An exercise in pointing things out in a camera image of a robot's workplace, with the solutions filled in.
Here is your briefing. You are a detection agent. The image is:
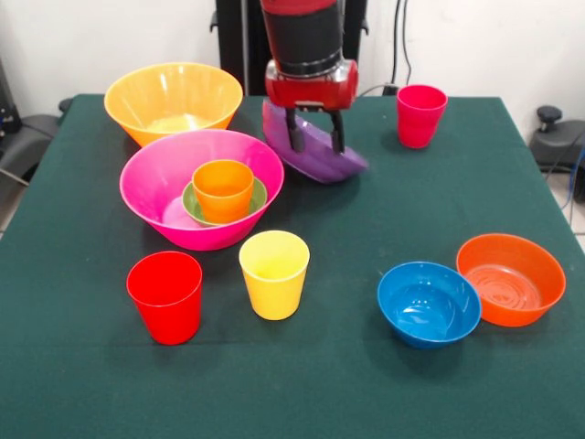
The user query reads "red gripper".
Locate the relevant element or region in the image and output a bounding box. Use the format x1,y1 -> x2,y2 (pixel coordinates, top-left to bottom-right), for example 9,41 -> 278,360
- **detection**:
264,59 -> 360,155

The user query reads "purple bowl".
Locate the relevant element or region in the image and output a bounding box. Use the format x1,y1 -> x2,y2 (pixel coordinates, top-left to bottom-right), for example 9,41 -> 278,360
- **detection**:
261,99 -> 370,186

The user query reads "stack of green bowls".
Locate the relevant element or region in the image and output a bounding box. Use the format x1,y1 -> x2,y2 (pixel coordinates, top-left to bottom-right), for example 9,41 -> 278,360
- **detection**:
181,176 -> 269,228

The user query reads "orange cup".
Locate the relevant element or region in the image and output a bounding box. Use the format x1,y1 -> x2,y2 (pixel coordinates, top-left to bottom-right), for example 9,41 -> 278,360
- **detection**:
191,158 -> 256,216
200,203 -> 251,225

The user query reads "crimson cup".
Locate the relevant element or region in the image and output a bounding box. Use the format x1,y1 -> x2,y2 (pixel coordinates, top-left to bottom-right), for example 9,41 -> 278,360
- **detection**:
396,84 -> 449,150

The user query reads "yellow cup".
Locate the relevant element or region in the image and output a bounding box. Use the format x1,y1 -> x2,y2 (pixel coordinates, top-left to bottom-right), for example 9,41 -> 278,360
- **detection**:
238,230 -> 311,321

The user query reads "large orange bowl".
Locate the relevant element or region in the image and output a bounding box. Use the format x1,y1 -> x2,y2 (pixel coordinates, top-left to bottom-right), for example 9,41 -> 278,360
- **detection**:
103,62 -> 244,147

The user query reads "large pink bowl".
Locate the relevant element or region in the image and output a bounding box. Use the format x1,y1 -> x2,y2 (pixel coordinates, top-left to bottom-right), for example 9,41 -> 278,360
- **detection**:
119,128 -> 285,252

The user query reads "blue bowl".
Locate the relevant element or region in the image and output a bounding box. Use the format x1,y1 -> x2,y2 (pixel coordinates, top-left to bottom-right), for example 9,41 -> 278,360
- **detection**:
377,261 -> 483,350

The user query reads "red cup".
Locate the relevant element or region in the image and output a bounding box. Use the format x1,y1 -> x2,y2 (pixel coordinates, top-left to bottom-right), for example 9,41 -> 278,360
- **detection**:
125,251 -> 204,346

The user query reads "black machine base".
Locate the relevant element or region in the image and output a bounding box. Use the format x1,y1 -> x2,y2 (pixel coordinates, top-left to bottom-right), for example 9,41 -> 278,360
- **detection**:
0,57 -> 74,184
528,105 -> 585,173

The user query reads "dark green table cloth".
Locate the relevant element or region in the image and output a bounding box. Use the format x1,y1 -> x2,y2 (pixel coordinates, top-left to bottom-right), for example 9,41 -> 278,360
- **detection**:
0,93 -> 585,439

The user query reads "orange-red bowl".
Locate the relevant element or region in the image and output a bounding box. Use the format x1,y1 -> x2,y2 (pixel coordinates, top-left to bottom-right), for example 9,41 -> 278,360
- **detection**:
455,233 -> 568,328

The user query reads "black cable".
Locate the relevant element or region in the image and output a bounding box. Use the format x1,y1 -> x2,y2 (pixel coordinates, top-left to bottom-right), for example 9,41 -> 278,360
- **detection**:
401,0 -> 414,88
390,0 -> 403,86

